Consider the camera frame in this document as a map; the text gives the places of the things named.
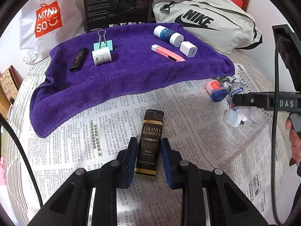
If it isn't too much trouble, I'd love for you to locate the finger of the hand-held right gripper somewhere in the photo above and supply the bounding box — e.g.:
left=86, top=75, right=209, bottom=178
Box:
left=232, top=92, right=271, bottom=111

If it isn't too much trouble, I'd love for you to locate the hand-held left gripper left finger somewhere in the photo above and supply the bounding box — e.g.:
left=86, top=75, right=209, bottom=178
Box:
left=28, top=137, right=139, bottom=226

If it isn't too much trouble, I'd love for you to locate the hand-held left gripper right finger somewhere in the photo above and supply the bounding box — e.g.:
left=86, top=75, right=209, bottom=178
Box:
left=160, top=137, right=273, bottom=226

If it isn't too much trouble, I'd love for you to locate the clear plastic bottle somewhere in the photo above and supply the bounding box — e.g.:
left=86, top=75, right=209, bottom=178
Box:
left=227, top=79, right=252, bottom=123

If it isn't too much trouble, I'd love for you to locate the brown rectangular box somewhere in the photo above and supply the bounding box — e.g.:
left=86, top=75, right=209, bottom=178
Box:
left=134, top=109, right=163, bottom=180

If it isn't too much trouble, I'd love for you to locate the white bottle cap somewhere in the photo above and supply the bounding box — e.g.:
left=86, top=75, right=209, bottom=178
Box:
left=223, top=109, right=242, bottom=128

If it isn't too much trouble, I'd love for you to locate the pink and blue tin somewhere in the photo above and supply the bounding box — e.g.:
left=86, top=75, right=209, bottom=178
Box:
left=204, top=79, right=229, bottom=102

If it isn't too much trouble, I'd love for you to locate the white charger plug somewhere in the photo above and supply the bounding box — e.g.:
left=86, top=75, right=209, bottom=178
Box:
left=179, top=41, right=198, bottom=58

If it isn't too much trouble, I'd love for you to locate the pink utility knife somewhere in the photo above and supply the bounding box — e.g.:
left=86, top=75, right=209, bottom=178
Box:
left=151, top=44, right=186, bottom=62

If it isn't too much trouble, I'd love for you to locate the white and blue bottle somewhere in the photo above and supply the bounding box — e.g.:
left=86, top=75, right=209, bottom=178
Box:
left=154, top=25, right=184, bottom=46

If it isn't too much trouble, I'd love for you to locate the small white jar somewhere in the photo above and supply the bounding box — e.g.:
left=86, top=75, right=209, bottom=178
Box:
left=92, top=49, right=112, bottom=66

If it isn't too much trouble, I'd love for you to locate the black tube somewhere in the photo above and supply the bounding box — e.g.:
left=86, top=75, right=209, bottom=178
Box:
left=69, top=48, right=88, bottom=73

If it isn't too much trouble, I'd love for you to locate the green binder clip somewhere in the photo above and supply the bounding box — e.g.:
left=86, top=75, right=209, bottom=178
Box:
left=93, top=31, right=114, bottom=52

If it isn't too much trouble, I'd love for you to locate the person's right hand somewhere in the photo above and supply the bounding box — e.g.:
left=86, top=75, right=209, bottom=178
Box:
left=285, top=120, right=301, bottom=167

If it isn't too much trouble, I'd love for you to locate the newspaper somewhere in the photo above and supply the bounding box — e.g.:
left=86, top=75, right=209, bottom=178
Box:
left=22, top=65, right=299, bottom=226

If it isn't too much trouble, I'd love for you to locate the grey waist bag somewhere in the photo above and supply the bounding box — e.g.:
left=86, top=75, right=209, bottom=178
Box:
left=152, top=0, right=263, bottom=54

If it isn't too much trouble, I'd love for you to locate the purple towel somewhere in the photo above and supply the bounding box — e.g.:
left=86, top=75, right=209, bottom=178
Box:
left=30, top=23, right=236, bottom=138

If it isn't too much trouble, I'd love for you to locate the pink cloth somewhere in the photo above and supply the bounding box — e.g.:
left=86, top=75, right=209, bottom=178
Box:
left=0, top=155, right=14, bottom=193

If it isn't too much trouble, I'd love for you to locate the patterned brown box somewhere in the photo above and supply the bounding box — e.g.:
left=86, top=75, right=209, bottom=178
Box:
left=0, top=66, right=20, bottom=105

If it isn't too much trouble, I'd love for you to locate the black headphone box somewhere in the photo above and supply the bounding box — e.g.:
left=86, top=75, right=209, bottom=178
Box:
left=83, top=0, right=153, bottom=33

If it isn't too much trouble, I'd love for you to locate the white plastic shopping bag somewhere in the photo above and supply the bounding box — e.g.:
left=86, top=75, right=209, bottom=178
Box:
left=19, top=0, right=86, bottom=65

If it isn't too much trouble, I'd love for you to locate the black cable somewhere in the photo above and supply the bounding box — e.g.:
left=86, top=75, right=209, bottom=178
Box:
left=0, top=116, right=44, bottom=206

